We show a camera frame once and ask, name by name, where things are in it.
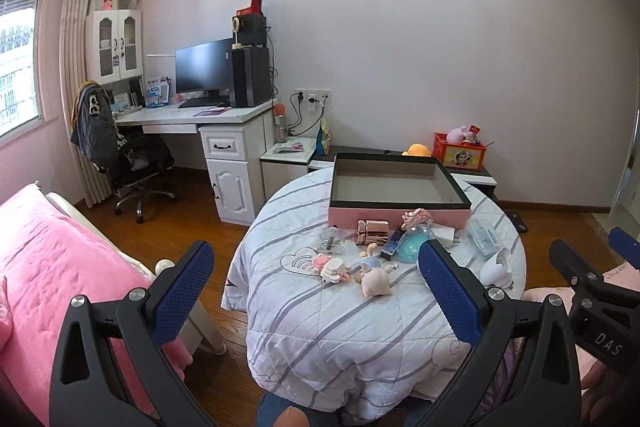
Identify white unicorn figurine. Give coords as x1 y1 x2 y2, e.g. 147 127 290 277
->
480 247 513 289

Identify clear teal plastic case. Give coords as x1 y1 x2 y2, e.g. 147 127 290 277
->
395 225 434 263

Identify baby doll figurine blue dress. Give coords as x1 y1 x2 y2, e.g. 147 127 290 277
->
354 243 398 298

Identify pink white small figurine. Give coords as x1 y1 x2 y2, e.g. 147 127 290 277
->
312 254 350 284

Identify right hand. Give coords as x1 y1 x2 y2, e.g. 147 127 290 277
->
580 361 639 426

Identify white small box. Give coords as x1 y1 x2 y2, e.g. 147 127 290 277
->
430 225 456 248

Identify black bathroom scale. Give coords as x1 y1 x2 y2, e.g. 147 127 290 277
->
506 211 528 234

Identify blue small box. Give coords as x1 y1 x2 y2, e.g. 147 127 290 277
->
380 229 404 261

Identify pink sequin bow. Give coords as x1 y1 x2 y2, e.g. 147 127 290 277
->
401 208 433 231

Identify rose gold small box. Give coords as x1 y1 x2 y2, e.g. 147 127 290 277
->
356 219 390 245

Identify pink bed blanket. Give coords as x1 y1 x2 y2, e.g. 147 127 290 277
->
1 184 210 426

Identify pink green open box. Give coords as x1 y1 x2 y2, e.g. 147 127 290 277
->
328 153 472 230

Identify red crate with picture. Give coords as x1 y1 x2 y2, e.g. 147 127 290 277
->
432 133 487 171

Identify black office chair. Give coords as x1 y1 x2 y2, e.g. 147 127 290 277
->
107 133 177 225

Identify orange octopus plush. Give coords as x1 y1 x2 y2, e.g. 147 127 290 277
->
401 143 432 157

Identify pink plush toy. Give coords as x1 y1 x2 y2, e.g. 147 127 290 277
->
446 126 468 145

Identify white desk with drawers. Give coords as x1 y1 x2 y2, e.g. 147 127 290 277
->
116 101 274 225

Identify white side cabinet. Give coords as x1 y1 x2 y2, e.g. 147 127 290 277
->
260 138 316 199

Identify black jacket on chair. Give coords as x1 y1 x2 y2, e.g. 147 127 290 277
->
70 81 126 173

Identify bottle with orange cap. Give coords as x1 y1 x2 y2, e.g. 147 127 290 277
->
272 103 288 143

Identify snack bag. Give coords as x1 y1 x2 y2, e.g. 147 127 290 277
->
316 117 331 156

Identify black computer tower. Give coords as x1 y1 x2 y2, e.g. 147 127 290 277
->
230 46 271 108

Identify black computer monitor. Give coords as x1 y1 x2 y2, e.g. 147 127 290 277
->
175 38 232 108

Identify window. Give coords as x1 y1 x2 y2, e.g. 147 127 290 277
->
0 0 41 136

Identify white glass door cabinet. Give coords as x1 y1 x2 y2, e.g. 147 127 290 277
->
85 10 143 84

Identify black speaker box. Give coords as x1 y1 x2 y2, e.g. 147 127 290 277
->
232 13 267 49

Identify red folder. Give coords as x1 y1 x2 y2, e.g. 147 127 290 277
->
235 0 262 16

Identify beige curtain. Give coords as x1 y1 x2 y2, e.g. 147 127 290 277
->
58 0 112 208

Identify white wall socket strip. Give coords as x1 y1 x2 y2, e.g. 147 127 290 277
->
294 89 332 104

